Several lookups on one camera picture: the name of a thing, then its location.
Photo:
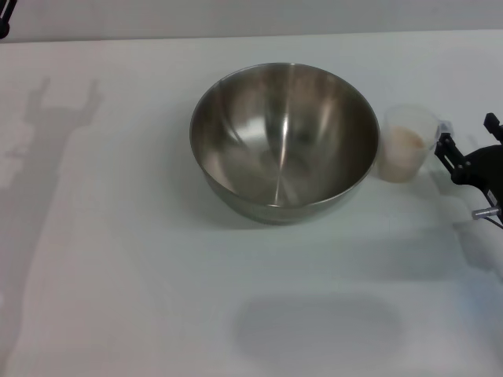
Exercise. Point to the clear plastic measuring cup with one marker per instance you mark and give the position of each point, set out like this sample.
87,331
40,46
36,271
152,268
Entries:
408,118

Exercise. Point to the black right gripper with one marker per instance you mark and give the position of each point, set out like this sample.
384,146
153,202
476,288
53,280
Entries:
485,169

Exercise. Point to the white rice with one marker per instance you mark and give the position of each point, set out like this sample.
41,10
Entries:
401,153

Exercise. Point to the stainless steel mixing bowl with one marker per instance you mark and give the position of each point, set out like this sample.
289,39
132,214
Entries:
283,149

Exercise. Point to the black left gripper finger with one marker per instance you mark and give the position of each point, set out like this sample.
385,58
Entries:
3,29

